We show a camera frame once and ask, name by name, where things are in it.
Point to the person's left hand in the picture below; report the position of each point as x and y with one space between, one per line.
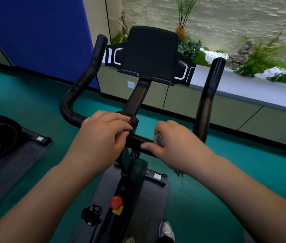
97 146

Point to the person's right hand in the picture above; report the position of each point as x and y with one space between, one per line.
181 149

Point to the grey cleaning cloth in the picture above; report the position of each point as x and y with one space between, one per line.
159 140

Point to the person's left forearm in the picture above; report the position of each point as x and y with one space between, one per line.
31 207

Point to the person's right forearm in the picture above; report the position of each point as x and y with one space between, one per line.
259 199

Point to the person's white right shoe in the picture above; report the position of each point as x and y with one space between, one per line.
167 230

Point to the person's white shoe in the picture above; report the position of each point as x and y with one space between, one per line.
167 230
129 240

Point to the person's dark trousers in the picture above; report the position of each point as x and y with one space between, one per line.
165 239

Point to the person's white left shoe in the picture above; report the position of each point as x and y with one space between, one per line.
129 240

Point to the green moss bed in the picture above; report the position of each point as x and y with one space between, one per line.
201 60

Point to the white pebble path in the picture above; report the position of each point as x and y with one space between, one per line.
214 56

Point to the variegated leaf plant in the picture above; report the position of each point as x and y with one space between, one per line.
190 49

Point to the black tablet holder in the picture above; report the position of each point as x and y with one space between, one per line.
150 50

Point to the grey stacked rock sculpture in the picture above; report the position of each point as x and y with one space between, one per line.
239 56

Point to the low green leafy plant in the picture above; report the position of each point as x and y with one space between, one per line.
119 37

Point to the tall plant with orange tuft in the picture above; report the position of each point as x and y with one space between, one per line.
181 32

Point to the small dark green plant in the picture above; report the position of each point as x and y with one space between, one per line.
273 77

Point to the light green fern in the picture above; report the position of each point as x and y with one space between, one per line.
259 60

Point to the blue padded column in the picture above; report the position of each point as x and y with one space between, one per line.
39 35

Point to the dry brown branch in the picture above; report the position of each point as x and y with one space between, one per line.
124 22

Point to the white wall outlet plate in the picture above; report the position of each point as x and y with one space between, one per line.
131 85

